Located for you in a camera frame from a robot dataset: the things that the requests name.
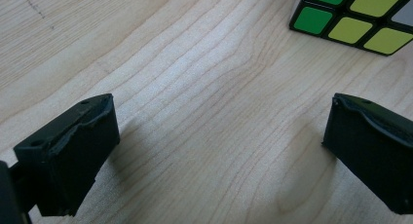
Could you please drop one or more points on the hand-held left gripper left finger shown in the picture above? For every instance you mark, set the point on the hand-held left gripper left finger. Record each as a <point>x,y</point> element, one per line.
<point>71,159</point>

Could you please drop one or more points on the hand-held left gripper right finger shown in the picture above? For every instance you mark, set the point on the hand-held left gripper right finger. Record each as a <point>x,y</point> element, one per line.
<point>373,159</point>

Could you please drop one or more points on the multicoloured puzzle cube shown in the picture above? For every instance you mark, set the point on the multicoloured puzzle cube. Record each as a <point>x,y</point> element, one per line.
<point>349,29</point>

